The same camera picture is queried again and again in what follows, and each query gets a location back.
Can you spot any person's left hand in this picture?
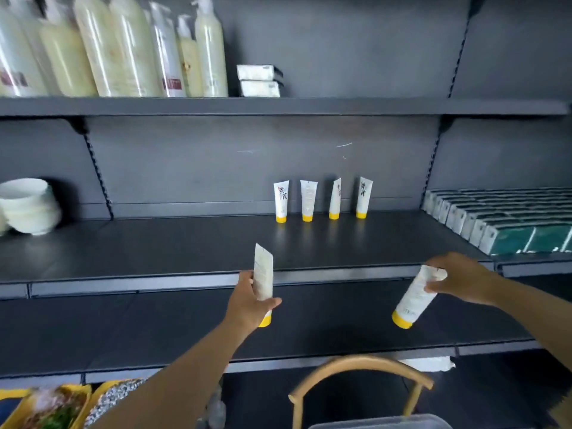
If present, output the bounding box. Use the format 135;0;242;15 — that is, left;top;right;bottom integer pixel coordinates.
225;270;282;334

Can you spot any person's right hand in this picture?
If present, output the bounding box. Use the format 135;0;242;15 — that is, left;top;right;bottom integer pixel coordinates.
423;252;502;306

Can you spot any white tube with yellow cap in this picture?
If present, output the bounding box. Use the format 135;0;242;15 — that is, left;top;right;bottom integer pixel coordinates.
328;177;342;220
391;265;448;330
252;243;274;328
355;176;374;220
273;180;290;224
300;180;319;223

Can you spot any person's right forearm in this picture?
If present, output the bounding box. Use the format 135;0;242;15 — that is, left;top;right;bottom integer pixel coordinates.
491;272;572;372

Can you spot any person's left forearm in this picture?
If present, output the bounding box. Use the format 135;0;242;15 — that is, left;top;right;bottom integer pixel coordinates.
89;318;252;429

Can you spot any white paper tag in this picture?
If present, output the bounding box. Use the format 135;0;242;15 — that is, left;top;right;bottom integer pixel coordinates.
397;356;457;373

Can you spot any row of green white boxes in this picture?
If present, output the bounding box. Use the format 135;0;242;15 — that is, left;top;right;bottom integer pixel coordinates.
421;187;572;256

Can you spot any clear plastic bag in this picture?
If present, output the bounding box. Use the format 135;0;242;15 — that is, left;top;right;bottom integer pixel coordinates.
196;375;227;429

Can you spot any dark grey shelf board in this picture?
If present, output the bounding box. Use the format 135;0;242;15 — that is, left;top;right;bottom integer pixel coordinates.
0;273;572;386
0;210;572;301
0;96;571;118

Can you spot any clear plastic container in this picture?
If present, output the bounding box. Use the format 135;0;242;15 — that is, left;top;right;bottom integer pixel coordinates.
307;414;453;429

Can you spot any yellow food packet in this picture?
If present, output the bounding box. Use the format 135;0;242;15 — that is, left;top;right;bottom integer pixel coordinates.
82;378;149;429
0;383;93;429

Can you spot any small white box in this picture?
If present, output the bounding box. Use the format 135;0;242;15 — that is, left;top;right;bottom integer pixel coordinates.
236;64;284;82
240;80;283;99

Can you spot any stack of white bowls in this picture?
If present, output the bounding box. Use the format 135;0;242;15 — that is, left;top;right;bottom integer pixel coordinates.
0;178;63;237

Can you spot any row of cream lotion bottles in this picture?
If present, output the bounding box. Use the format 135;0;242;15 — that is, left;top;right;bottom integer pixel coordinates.
0;0;229;99

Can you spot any curved wooden handle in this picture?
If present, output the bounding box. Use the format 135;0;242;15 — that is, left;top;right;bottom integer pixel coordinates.
288;355;435;429

